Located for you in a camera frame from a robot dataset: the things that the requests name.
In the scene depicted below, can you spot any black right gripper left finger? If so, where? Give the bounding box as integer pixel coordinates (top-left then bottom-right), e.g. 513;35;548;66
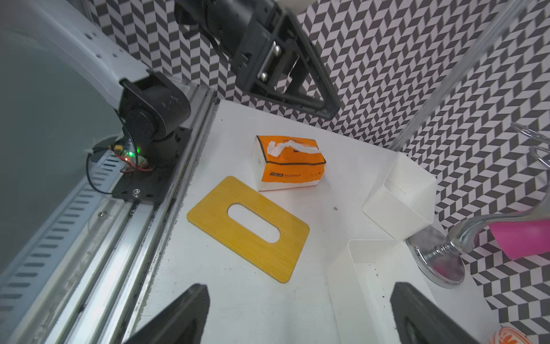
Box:
125;284;210;344

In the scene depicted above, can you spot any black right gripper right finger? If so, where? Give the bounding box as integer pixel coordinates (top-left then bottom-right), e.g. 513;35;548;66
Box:
390;282;477;344

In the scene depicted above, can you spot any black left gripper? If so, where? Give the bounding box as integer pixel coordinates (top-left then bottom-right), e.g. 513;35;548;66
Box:
174;1;340;120

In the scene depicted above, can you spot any white plastic box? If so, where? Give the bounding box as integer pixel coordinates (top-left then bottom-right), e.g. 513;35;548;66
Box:
362;151;437;240
327;239;435;343

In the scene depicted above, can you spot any orange tissue pack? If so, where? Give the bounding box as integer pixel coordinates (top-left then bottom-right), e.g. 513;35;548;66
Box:
251;136;327;191

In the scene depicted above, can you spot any yellow wooden lid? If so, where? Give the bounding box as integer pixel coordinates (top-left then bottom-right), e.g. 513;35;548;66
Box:
187;176;310;283

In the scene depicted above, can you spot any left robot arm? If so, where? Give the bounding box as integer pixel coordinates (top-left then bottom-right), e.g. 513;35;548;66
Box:
21;1;340;204

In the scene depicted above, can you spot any chrome jewelry stand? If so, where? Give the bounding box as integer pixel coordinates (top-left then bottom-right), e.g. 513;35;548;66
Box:
405;122;550;289

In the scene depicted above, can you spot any orange patterned ceramic bowl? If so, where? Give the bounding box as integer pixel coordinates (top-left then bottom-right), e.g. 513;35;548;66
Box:
496;327;531;344

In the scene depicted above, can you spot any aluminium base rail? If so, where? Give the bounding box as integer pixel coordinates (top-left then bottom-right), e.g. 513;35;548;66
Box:
1;83;219;343

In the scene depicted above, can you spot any aluminium corner post right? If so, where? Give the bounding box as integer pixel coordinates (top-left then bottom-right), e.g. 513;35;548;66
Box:
388;0;530;151

